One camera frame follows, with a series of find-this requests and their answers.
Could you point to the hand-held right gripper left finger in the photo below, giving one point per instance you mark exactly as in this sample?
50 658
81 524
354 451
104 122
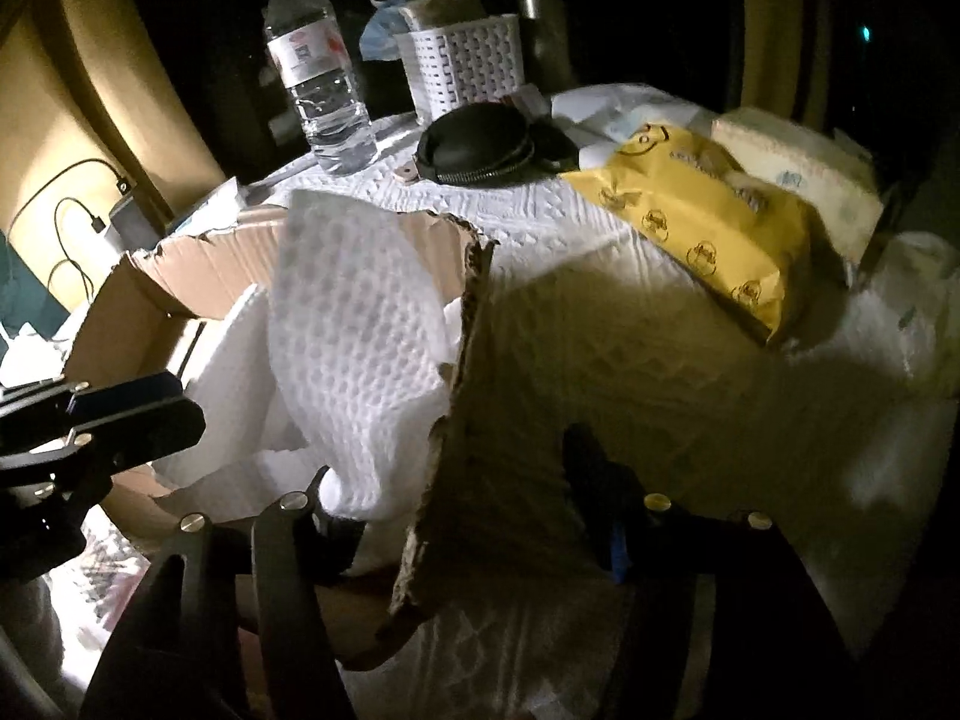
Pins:
294 585

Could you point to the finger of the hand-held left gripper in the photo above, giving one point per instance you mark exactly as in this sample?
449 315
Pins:
45 517
142 427

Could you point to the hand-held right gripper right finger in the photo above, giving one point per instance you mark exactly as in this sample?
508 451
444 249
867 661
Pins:
618 549

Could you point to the torn cardboard box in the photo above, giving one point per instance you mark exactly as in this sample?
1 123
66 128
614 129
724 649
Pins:
495 427

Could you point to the white textured paper towel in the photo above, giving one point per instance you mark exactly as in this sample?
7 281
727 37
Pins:
352 330

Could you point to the white flat box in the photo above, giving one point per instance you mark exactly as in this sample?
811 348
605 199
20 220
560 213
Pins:
210 206

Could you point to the white embossed table cover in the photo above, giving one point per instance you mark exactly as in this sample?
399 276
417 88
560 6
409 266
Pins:
555 217

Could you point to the yellow printed tissue packet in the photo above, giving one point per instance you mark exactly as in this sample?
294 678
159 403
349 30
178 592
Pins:
697 210

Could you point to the small pink tag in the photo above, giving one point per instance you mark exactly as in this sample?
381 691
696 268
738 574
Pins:
409 171

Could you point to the white plastic bag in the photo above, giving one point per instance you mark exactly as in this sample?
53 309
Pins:
911 292

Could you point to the clear plastic water bottle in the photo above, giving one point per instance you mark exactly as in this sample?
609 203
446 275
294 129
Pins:
319 67

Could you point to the cream tissue packet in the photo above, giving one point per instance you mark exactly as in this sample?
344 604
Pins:
802 165

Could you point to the black zip case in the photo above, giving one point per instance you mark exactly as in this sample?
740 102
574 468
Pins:
480 142

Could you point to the white wipes packet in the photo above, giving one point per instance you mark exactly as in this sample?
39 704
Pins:
622 112

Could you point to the blue face mask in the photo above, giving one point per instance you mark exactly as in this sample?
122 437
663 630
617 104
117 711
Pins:
379 26

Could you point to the white woven plastic basket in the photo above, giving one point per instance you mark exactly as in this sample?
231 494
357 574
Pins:
461 64

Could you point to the beige tissue pack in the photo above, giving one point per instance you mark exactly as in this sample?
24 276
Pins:
442 7

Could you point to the steel tumbler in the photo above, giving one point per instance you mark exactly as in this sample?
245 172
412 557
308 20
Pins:
544 11

